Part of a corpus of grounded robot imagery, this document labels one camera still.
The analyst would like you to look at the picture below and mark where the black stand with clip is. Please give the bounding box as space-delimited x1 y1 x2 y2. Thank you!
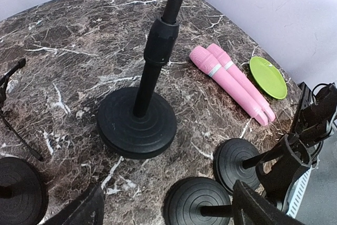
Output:
96 0 183 160

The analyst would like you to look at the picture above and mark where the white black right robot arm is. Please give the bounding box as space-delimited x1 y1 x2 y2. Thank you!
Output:
290 82 336 160

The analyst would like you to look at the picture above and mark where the black round-base stand front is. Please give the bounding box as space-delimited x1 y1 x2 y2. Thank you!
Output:
212 134 312 210

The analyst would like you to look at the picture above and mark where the black tripod shock-mount stand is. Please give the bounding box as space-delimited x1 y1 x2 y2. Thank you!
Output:
0 57 44 162

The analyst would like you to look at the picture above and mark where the pink microphone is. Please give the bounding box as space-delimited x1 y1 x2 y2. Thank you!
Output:
206 43 276 122
190 46 269 126

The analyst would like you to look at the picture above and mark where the black round-base stand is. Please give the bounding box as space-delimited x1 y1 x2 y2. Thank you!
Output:
212 134 312 210
163 177 306 225

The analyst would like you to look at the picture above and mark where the black stand back left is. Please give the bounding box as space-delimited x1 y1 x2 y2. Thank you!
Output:
1 157 48 224

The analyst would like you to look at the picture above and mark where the white cable duct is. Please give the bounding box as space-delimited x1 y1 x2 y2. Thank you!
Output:
286 168 312 219

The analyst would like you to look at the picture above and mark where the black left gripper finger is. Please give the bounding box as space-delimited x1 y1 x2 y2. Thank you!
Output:
44 184 105 225

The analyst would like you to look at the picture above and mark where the green plate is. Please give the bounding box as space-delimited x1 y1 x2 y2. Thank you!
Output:
249 56 288 100

